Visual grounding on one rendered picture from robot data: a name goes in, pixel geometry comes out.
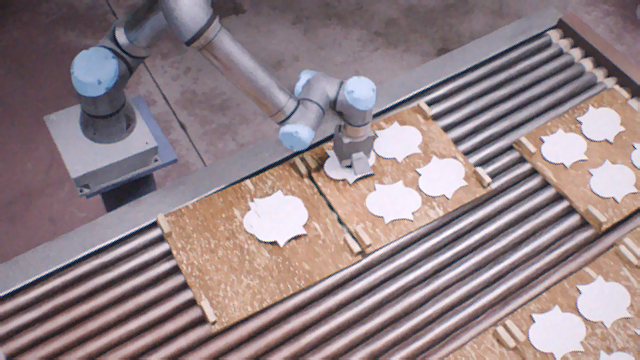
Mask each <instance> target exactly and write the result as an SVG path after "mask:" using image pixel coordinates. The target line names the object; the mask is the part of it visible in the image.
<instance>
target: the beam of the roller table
mask: <svg viewBox="0 0 640 360"><path fill-rule="evenodd" d="M561 16H563V15H561V14H560V12H559V11H558V10H557V9H555V8H554V7H553V6H552V5H548V6H546V7H544V8H542V9H540V10H538V11H534V12H532V13H530V15H528V16H526V17H524V18H521V19H519V20H516V21H514V22H512V23H510V24H507V25H505V26H503V27H501V28H499V30H496V31H493V32H491V33H489V34H487V35H485V36H483V37H480V38H477V39H475V40H473V41H471V42H469V44H466V45H464V46H462V47H460V48H457V49H455V50H452V51H450V52H448V53H446V54H444V55H442V56H438V58H436V59H434V60H432V61H430V62H428V63H425V64H423V65H421V66H418V67H416V68H413V69H411V71H409V72H407V73H405V74H403V75H399V76H397V77H395V78H393V79H391V80H389V81H386V82H384V83H382V85H379V86H377V87H376V103H375V105H373V112H372V118H371V119H373V118H376V117H378V116H380V115H382V114H384V113H386V112H389V110H391V109H393V108H395V107H397V106H399V105H402V104H404V103H406V102H408V101H410V100H412V99H415V98H417V96H419V95H421V94H423V93H425V92H428V91H430V90H432V89H434V88H437V87H439V86H442V85H444V83H446V82H448V81H450V80H452V79H455V78H457V77H459V76H461V75H463V74H465V73H468V72H470V71H472V69H474V68H476V67H478V66H480V65H483V64H485V63H487V62H489V61H491V60H493V59H496V58H499V57H501V55H503V54H505V53H507V52H510V51H512V50H514V49H516V48H518V47H520V46H523V45H525V44H527V43H529V41H531V40H533V39H535V38H538V37H540V36H542V35H543V34H544V33H546V32H548V31H551V30H554V29H555V26H556V24H557V22H558V19H559V18H560V17H561ZM341 119H342V118H341V117H340V116H339V114H338V113H337V112H336V110H333V109H330V108H329V109H327V112H326V114H325V116H324V118H323V120H322V122H320V125H319V127H318V129H317V131H316V133H315V137H314V139H313V140H312V141H311V143H310V145H309V146H308V148H305V149H304V150H292V149H289V148H288V147H286V146H285V145H284V144H283V143H282V141H280V139H279V132H278V133H276V134H274V135H272V136H270V137H267V139H264V140H262V141H260V142H258V143H256V144H253V145H251V146H249V147H247V148H244V149H242V150H239V152H237V153H235V154H233V155H231V156H229V157H225V158H223V159H221V160H219V161H217V162H215V163H212V165H210V166H208V167H205V168H203V169H200V170H198V171H196V172H194V173H192V174H190V175H186V176H184V178H182V179H180V180H178V181H176V182H173V183H171V184H169V185H166V186H164V187H162V188H159V189H157V190H155V192H153V193H151V194H148V195H145V196H143V197H141V198H139V199H137V200H135V201H132V202H130V203H127V205H125V206H123V207H121V208H118V209H116V210H114V211H112V212H109V213H107V214H104V215H102V216H100V217H98V219H96V220H94V221H92V222H88V223H86V224H84V225H82V226H80V227H78V228H75V229H73V230H70V231H68V233H66V234H64V235H61V236H59V237H57V238H55V239H53V240H50V241H48V242H45V243H43V244H41V245H39V247H37V248H35V249H31V250H29V251H27V252H25V253H23V254H21V255H19V256H16V257H13V258H11V259H9V261H7V262H5V263H2V264H0V301H3V300H5V299H7V298H9V297H11V296H13V295H15V294H18V293H20V292H22V291H24V290H26V289H28V287H30V286H33V285H35V284H37V283H39V282H41V281H43V280H45V279H48V278H50V277H52V276H54V275H56V274H58V272H62V271H64V270H66V269H68V268H70V267H72V266H74V265H77V264H79V263H81V262H83V261H85V260H87V258H89V257H92V256H94V255H96V254H98V253H100V252H102V251H105V250H107V249H109V248H111V247H113V246H115V244H117V243H120V242H122V241H125V240H127V239H129V238H131V237H134V236H136V235H138V234H140V233H142V232H144V230H147V229H149V228H151V227H153V226H155V225H157V222H156V217H157V215H159V214H166V213H169V212H171V211H173V210H177V209H179V208H181V207H184V206H186V205H190V203H192V202H194V201H197V200H199V199H203V198H205V197H207V196H210V195H212V194H216V193H218V192H220V190H223V189H225V188H227V187H231V186H233V185H236V184H238V183H240V182H244V181H246V180H249V179H251V178H253V176H257V175H259V174H261V173H263V172H265V171H267V170H270V169H272V168H274V167H276V166H278V165H280V163H283V162H285V161H287V160H289V159H291V158H293V157H296V156H298V155H300V154H302V153H304V152H306V150H309V149H312V148H314V147H316V146H318V145H320V144H323V143H325V142H327V141H329V140H331V139H333V135H335V127H336V125H340V122H341Z"/></svg>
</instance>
